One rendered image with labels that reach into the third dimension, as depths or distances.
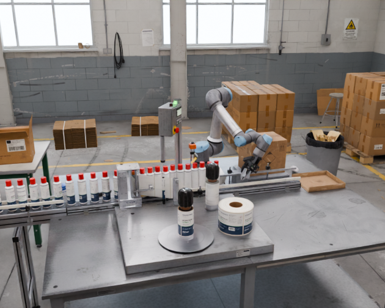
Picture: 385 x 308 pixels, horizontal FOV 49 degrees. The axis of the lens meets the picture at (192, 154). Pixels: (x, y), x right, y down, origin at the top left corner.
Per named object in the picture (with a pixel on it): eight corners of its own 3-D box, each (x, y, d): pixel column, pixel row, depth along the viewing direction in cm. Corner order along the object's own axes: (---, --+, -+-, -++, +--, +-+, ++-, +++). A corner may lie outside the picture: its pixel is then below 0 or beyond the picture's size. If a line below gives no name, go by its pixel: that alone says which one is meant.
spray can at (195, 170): (194, 192, 291) (194, 164, 284) (189, 190, 295) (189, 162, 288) (200, 190, 294) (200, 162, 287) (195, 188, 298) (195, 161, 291)
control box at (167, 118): (158, 135, 279) (157, 107, 273) (168, 129, 294) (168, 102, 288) (172, 137, 276) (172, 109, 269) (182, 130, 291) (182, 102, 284)
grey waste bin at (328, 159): (310, 192, 500) (315, 142, 480) (297, 178, 541) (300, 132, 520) (344, 190, 506) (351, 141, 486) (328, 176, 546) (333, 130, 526)
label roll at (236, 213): (242, 216, 259) (243, 195, 254) (258, 232, 241) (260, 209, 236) (212, 222, 252) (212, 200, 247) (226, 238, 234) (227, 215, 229)
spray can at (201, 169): (197, 190, 295) (197, 162, 288) (200, 187, 299) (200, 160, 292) (203, 191, 293) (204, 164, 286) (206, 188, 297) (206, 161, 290)
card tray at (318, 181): (308, 192, 304) (308, 187, 302) (291, 178, 327) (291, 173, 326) (344, 187, 311) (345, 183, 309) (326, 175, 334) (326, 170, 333)
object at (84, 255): (41, 300, 196) (41, 296, 196) (55, 178, 333) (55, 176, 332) (421, 239, 246) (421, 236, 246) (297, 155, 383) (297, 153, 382)
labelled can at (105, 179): (102, 202, 277) (101, 173, 270) (102, 198, 282) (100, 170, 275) (111, 201, 278) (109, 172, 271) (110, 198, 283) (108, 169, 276)
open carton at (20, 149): (-15, 170, 357) (-22, 128, 344) (-4, 151, 403) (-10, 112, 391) (33, 166, 366) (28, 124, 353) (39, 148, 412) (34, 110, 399)
